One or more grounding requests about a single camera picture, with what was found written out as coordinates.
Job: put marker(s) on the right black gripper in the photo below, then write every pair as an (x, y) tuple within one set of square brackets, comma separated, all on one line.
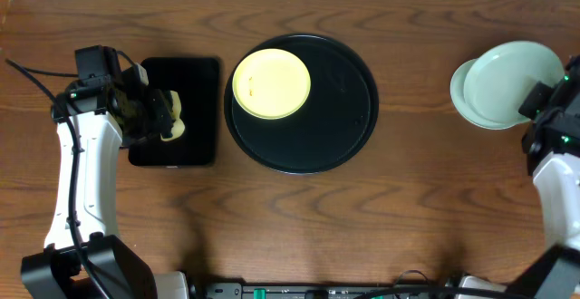
[(529, 106)]

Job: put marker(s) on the black rectangular tray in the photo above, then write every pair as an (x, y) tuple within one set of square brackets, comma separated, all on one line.
[(196, 81)]

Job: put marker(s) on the green yellow sponge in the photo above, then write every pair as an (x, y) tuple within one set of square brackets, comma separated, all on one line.
[(178, 126)]

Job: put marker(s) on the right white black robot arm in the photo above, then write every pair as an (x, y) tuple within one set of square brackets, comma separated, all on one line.
[(555, 274)]

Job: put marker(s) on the round black serving tray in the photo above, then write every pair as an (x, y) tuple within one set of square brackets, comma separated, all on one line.
[(332, 125)]

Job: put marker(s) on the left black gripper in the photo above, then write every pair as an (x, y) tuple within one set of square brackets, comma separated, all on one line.
[(165, 114)]

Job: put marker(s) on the light blue plate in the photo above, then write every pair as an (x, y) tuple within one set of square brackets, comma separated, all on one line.
[(501, 78), (457, 97)]

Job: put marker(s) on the yellow plate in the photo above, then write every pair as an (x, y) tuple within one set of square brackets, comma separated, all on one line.
[(271, 84)]

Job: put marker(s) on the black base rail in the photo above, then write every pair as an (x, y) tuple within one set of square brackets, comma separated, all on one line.
[(233, 290)]

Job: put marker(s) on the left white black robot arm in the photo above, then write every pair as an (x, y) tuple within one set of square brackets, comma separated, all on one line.
[(101, 111)]

